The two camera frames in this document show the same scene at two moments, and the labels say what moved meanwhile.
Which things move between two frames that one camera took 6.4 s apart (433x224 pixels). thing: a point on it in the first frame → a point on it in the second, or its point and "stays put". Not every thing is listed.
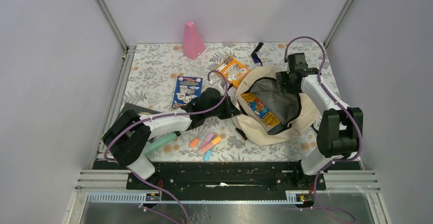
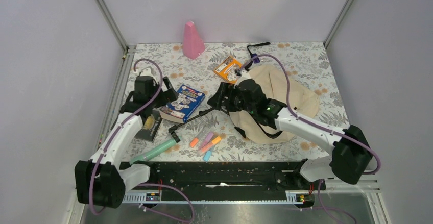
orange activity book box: x=233 y=71 stays put
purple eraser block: x=255 y=58 stays put
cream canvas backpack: x=262 y=116 stays put
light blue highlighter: x=207 y=155 stays put
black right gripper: x=282 y=77 → x=225 y=89
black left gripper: x=231 y=111 → x=168 y=96
